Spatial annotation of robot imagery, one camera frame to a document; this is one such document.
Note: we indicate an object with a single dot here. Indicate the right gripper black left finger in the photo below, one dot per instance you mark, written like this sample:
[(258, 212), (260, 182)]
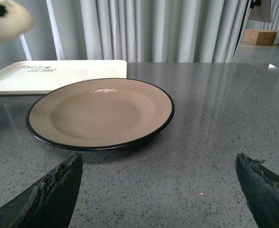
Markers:
[(49, 202)]

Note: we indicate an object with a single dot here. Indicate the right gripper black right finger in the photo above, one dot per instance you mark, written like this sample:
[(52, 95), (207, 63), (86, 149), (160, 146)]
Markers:
[(261, 189)]

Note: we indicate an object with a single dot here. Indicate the beige plate with black rim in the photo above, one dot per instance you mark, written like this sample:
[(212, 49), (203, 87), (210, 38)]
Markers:
[(100, 114)]

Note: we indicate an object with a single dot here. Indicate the white steamed bun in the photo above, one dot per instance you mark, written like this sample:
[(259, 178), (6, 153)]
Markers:
[(14, 20)]

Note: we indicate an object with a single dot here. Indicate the white bear print tray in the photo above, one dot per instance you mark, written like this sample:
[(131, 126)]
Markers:
[(41, 77)]

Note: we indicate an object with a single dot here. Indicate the brown cardboard box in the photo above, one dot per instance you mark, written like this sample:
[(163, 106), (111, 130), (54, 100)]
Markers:
[(259, 37)]

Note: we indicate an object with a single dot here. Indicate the grey pleated curtain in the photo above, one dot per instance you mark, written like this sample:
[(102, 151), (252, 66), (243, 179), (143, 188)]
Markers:
[(184, 31)]

